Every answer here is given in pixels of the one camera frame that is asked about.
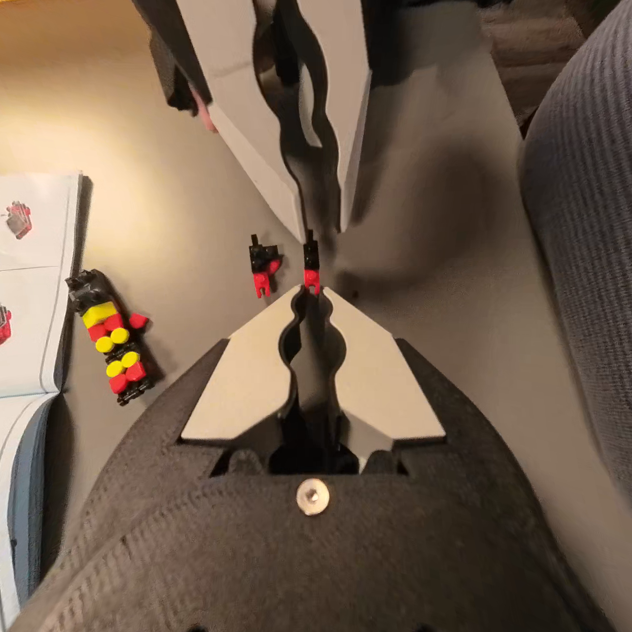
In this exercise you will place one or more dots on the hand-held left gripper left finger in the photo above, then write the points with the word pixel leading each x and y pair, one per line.
pixel 242 390

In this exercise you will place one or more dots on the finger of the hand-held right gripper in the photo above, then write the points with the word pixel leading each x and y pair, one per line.
pixel 232 74
pixel 348 98

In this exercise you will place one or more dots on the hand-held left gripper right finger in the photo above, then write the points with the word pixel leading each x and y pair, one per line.
pixel 385 390

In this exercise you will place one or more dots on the red black lego clip assembly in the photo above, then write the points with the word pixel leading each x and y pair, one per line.
pixel 264 259

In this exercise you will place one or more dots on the thin red black lego piece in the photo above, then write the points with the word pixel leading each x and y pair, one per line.
pixel 311 256

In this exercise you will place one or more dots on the small red lego piece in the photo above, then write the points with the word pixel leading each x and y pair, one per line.
pixel 139 321

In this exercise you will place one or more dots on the long black red yellow lego assembly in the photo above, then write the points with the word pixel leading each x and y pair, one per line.
pixel 111 340

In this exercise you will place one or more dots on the person's right hand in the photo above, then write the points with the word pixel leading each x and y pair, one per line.
pixel 205 108

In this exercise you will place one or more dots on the open instruction booklet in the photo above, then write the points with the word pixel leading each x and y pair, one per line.
pixel 34 345

